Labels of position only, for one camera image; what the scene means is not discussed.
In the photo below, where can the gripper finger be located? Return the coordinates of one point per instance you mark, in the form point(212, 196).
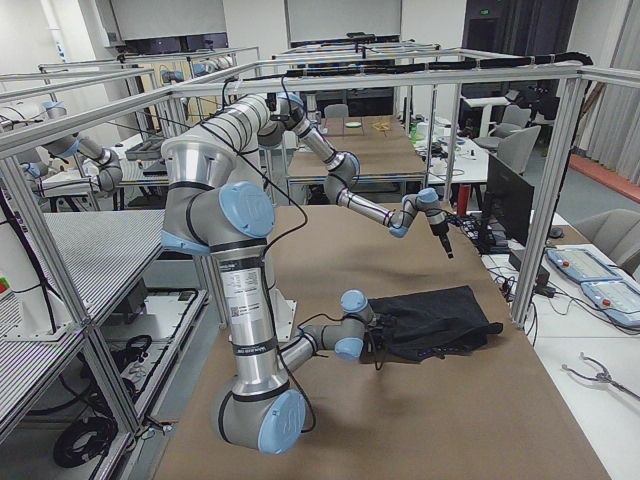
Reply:
point(447, 246)
point(441, 241)

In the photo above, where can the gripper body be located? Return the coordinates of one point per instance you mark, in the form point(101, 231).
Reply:
point(378, 338)
point(441, 233)

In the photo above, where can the black graphic t-shirt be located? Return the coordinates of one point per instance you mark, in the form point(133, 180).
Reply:
point(435, 323)

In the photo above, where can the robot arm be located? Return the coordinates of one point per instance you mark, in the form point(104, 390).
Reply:
point(207, 214)
point(264, 119)

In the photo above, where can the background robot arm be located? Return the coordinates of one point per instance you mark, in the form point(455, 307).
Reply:
point(91, 168)

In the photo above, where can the black Huawei monitor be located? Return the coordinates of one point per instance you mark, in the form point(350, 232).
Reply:
point(506, 209)

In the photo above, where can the grey office chair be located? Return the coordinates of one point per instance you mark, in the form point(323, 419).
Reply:
point(515, 150)

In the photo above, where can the teach pendant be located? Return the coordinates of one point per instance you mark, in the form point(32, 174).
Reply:
point(618, 298)
point(580, 266)

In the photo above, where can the grabber reacher tool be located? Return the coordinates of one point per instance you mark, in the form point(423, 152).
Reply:
point(602, 376)

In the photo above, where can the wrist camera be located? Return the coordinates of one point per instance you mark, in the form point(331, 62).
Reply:
point(376, 345)
point(463, 222)

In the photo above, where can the aluminium frame post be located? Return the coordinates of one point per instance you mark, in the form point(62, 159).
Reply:
point(548, 194)

